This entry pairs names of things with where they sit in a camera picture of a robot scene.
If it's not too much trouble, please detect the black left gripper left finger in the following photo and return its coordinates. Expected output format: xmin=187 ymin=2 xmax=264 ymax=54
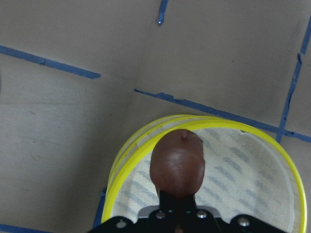
xmin=158 ymin=191 xmax=181 ymax=233

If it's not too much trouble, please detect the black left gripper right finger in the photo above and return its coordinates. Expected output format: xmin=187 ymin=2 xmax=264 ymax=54
xmin=181 ymin=195 xmax=207 ymax=233

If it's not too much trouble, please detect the brown bun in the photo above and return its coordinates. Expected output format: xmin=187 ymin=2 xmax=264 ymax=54
xmin=150 ymin=129 xmax=205 ymax=199

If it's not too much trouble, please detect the yellow rimmed steamer layer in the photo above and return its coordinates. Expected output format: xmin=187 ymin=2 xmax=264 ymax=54
xmin=98 ymin=119 xmax=307 ymax=233
xmin=109 ymin=115 xmax=219 ymax=179

